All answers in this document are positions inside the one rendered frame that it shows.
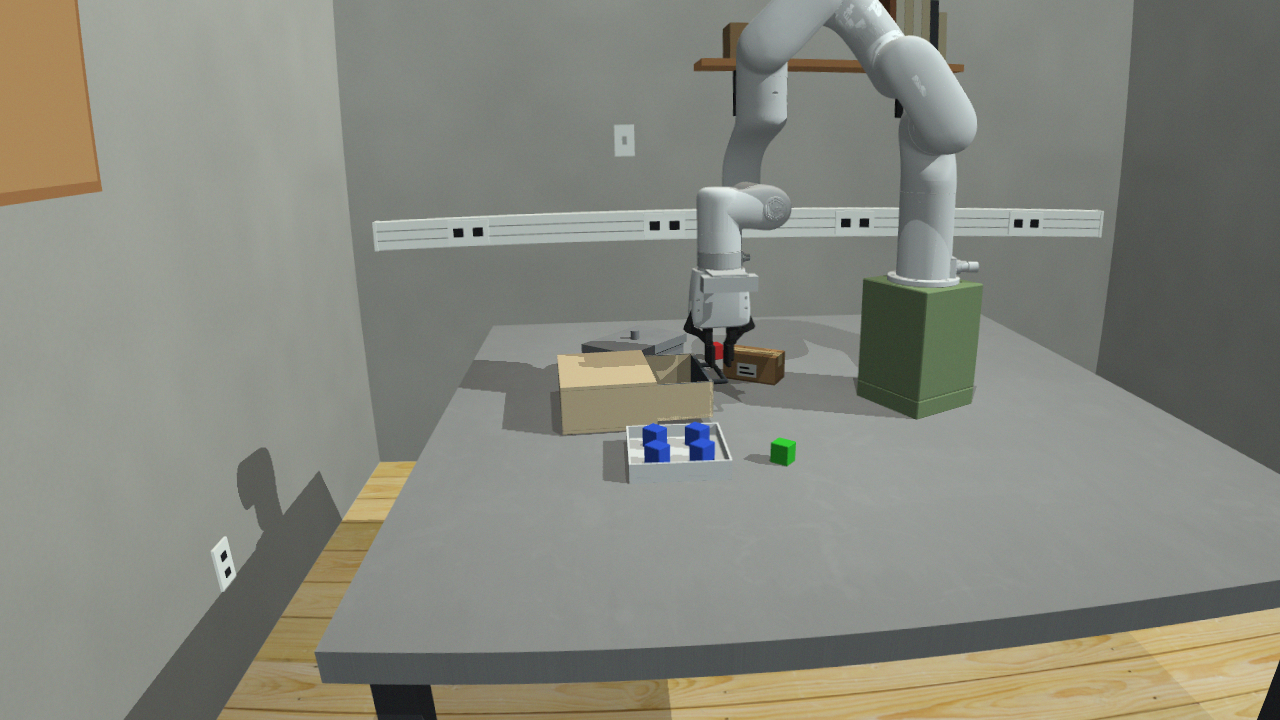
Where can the brown cardboard box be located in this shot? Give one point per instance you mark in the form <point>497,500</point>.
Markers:
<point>758,365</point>

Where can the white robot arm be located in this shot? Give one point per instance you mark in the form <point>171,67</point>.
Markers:
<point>909,69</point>

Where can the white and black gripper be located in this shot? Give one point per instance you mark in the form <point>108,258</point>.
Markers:
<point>717,310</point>

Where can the blue block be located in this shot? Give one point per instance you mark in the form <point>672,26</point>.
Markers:
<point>695,431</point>
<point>656,452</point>
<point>702,449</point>
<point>654,432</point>

